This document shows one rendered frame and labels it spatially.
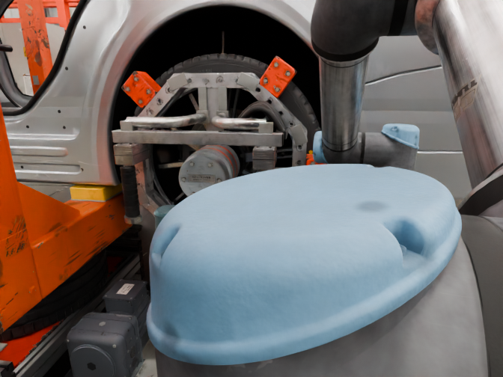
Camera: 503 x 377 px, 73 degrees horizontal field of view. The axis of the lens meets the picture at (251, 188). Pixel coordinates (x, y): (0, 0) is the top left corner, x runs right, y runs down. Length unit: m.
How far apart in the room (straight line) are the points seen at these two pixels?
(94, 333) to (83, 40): 0.91
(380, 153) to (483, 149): 0.54
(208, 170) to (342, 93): 0.43
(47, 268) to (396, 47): 1.16
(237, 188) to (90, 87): 1.14
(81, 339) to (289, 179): 1.04
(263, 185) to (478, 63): 0.19
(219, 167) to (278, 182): 0.73
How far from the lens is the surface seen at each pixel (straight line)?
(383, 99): 1.10
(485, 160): 0.23
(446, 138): 1.16
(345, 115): 0.64
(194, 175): 0.90
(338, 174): 0.16
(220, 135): 0.81
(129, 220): 0.92
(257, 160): 0.77
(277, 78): 0.97
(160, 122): 0.86
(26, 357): 1.38
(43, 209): 1.11
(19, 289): 1.05
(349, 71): 0.55
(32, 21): 4.26
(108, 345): 1.12
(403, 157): 0.78
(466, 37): 0.32
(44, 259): 1.11
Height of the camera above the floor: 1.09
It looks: 17 degrees down
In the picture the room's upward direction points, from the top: straight up
